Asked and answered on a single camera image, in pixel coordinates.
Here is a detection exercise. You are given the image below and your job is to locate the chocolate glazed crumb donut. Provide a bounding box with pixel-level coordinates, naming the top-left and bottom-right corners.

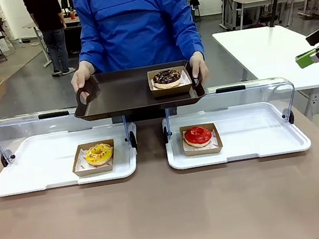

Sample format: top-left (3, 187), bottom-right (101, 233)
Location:
top-left (151, 67), bottom-right (183, 92)

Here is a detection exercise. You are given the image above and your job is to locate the dark brown serving tray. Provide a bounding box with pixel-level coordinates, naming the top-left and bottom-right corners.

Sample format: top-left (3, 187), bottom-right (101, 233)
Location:
top-left (68, 57), bottom-right (208, 124)

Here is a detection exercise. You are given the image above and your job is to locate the person's right forearm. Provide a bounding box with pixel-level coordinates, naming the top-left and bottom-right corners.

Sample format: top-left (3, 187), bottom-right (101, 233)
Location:
top-left (75, 37), bottom-right (103, 77)

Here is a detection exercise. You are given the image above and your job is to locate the person's left forearm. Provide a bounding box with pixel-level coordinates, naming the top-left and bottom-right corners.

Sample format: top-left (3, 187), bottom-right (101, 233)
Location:
top-left (176, 21), bottom-right (206, 62)

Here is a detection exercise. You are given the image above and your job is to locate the red glazed donut in box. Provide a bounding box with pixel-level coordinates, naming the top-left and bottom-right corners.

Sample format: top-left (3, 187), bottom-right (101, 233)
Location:
top-left (178, 120), bottom-right (225, 159)

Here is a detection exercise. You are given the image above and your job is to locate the person in blue jacket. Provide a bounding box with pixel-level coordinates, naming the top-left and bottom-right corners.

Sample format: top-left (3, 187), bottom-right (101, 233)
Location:
top-left (69, 0), bottom-right (214, 129)

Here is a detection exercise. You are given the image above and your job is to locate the yellow glazed sprinkle donut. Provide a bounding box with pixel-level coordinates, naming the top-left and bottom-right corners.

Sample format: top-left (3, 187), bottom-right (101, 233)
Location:
top-left (83, 142), bottom-right (116, 168)

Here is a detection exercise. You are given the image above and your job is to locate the yellow glazed donut in box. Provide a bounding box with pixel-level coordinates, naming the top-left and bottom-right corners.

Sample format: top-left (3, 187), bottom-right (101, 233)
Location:
top-left (68, 138), bottom-right (120, 179)

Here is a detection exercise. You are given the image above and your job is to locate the person in black shirt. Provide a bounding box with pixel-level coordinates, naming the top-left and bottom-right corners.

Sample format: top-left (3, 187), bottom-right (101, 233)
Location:
top-left (21, 0), bottom-right (77, 80)

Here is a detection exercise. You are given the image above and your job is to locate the person's left hand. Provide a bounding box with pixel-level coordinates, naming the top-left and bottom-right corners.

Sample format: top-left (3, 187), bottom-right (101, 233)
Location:
top-left (188, 51), bottom-right (212, 87)

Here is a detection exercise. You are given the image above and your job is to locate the person's right hand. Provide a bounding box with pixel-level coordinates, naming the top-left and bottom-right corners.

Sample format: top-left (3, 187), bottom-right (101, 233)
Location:
top-left (67, 60), bottom-right (97, 93)

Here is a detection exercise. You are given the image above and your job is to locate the white side table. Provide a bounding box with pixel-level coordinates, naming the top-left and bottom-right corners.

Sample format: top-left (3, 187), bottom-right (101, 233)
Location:
top-left (211, 17), bottom-right (319, 133)

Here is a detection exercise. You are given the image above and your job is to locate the clear display lid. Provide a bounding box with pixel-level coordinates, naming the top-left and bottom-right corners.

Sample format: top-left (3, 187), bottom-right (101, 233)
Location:
top-left (0, 98), bottom-right (138, 173)
top-left (157, 74), bottom-right (301, 145)

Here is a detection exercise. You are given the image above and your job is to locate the white display tray base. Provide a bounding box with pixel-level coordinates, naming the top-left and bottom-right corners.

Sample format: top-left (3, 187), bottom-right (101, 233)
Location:
top-left (160, 95), bottom-right (313, 173)
top-left (0, 120), bottom-right (144, 198)

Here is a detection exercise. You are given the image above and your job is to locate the white printed paper liner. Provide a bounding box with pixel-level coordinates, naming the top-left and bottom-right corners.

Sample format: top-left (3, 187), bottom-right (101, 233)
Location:
top-left (72, 144), bottom-right (116, 172)
top-left (181, 125), bottom-right (222, 153)

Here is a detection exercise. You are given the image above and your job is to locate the grey desk with leg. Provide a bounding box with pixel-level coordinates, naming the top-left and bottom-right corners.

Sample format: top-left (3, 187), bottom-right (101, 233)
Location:
top-left (21, 18), bottom-right (53, 71)

